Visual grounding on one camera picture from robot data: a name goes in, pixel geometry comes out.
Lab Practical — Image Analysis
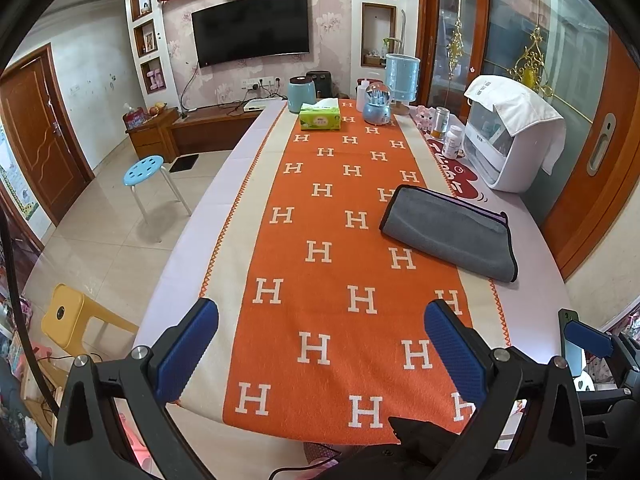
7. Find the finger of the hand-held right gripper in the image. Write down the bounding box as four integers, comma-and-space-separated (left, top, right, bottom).
564, 321, 621, 357
558, 308, 587, 377

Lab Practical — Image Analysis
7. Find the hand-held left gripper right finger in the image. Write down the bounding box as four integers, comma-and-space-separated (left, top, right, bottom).
423, 298, 587, 480

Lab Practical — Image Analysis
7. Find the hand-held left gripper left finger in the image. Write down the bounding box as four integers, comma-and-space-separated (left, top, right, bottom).
52, 298, 221, 480

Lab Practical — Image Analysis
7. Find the grey towel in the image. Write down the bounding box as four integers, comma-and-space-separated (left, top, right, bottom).
379, 185, 519, 283

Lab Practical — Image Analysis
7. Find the white sterilizer cabinet with towel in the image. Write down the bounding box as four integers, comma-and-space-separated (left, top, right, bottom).
463, 74, 566, 176

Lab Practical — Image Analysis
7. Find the black cloth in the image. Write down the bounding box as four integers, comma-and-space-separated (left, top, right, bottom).
300, 414, 483, 480

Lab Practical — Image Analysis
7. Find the yellow plastic stool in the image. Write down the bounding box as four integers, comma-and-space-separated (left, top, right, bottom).
40, 282, 141, 362

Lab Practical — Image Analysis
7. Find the orange letter-print blanket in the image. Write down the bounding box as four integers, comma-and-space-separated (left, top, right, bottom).
165, 98, 512, 447

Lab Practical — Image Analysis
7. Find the red cartoon table mat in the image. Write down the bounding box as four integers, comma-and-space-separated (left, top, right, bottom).
424, 130, 497, 207

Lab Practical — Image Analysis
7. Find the blue round stool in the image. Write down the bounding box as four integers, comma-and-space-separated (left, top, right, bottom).
123, 155, 194, 224

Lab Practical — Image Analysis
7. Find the dark floor mat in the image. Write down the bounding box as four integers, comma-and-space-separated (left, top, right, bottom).
168, 154, 200, 174

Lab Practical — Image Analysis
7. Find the wooden sliding door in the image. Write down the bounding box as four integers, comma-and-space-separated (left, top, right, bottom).
541, 27, 640, 282

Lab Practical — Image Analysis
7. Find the white countertop appliance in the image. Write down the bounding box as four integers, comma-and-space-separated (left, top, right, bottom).
462, 95, 550, 194

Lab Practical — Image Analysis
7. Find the white pill bottle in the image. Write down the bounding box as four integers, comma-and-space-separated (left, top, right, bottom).
442, 124, 465, 160

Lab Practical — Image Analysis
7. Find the small wooden cabinet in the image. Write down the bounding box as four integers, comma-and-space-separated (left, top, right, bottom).
123, 107, 181, 162

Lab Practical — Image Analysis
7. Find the wooden television stand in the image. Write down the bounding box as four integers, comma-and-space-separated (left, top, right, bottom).
165, 102, 272, 157

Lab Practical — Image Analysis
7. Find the glass jar with metal lid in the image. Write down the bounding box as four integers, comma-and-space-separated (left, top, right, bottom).
430, 106, 451, 140

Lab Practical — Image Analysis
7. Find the red wipes pack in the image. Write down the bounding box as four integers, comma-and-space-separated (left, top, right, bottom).
123, 102, 149, 131

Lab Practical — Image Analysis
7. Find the brown wooden door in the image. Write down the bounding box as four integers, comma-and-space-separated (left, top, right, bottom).
0, 43, 96, 227

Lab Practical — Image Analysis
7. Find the blue snow globe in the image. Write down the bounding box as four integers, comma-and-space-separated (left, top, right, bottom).
362, 83, 396, 126

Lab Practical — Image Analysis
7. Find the green tissue box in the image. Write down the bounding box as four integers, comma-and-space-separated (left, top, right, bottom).
299, 99, 343, 132

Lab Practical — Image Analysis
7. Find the white squeeze bottle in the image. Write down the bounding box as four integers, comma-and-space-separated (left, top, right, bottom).
355, 78, 374, 113

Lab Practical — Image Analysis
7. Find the light blue kettle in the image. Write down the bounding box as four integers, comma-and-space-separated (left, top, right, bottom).
287, 76, 318, 115

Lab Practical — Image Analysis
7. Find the blue cylindrical lamp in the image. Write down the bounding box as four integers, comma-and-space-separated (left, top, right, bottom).
383, 53, 421, 116

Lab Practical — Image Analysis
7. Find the gold hanging ornament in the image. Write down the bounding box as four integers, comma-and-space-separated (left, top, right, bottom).
509, 25, 554, 100

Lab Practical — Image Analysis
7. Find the black air fryer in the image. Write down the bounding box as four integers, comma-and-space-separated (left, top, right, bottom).
306, 70, 335, 101

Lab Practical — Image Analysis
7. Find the black flat television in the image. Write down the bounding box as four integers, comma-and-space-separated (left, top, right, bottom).
191, 0, 311, 69

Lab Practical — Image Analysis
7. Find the black cable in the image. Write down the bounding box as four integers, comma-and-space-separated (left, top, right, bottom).
0, 207, 57, 411

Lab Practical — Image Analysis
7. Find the colourful wall poster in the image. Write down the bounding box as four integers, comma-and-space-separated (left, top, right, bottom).
0, 124, 42, 222

